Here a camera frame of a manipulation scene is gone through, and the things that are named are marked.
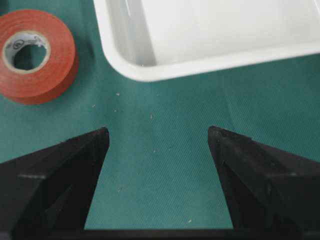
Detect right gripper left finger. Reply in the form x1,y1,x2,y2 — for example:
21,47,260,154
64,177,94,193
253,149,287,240
0,127,110,240

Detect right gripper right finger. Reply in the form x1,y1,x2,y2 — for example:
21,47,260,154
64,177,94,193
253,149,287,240
207,126,320,240

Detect red tape roll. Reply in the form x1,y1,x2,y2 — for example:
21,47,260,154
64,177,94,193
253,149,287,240
0,9,79,105

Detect white plastic tray case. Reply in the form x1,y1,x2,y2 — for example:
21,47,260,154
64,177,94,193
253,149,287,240
93,0,320,82

